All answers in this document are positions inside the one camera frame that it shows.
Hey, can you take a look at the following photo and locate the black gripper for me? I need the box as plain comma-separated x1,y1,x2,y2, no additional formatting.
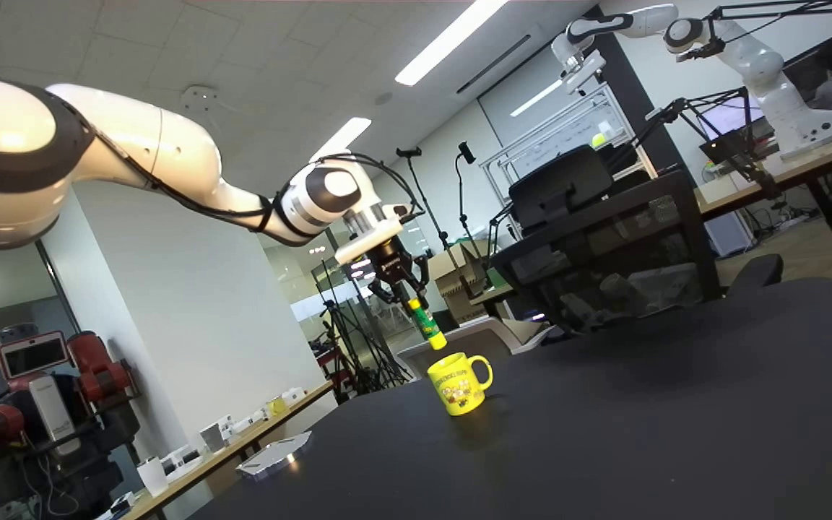
334,216,424,302

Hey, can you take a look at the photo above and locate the yellow green glue stick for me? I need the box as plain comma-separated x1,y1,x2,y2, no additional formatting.
408,298,447,348

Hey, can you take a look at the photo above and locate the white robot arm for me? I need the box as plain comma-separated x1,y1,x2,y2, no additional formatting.
0,77,428,302

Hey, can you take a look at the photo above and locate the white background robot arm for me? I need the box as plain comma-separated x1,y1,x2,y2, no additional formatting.
550,3,832,158

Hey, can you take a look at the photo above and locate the yellow mug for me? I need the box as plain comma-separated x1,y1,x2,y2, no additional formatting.
428,353,493,416

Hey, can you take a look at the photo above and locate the black tripod stand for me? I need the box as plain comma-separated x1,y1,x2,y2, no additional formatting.
397,148,475,299

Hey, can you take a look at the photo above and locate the white paper tray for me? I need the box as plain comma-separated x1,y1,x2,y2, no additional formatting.
236,431,311,477

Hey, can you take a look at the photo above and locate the long wooden side table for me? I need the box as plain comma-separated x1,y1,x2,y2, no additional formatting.
121,382,333,520

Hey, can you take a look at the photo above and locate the wooden desk with robot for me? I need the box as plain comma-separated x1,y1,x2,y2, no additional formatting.
694,132,832,291

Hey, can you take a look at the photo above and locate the red black humanoid robot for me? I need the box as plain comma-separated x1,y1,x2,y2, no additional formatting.
0,328,138,520

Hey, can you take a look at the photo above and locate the black wire mesh cart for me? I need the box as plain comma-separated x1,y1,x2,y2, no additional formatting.
492,172,722,334

